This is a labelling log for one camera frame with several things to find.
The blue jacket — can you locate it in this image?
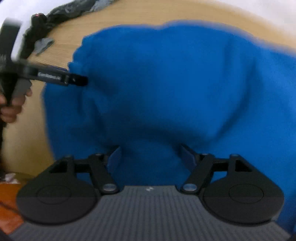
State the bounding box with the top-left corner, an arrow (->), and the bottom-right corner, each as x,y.
43,22 -> 295,232

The person left hand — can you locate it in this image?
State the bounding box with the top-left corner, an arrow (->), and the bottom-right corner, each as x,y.
1,89 -> 32,123

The small grey cloth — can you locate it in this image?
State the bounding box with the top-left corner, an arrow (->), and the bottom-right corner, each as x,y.
34,38 -> 55,55

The black garment pink trim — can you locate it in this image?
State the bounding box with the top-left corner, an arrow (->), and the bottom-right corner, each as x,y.
20,13 -> 51,59

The black patterned shirt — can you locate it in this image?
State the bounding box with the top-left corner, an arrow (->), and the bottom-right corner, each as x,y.
46,0 -> 96,27

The grey t-shirt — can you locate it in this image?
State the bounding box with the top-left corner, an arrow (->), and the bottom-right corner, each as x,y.
89,0 -> 116,13

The orange stool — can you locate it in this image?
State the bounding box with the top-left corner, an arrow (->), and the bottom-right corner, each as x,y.
0,182 -> 24,235

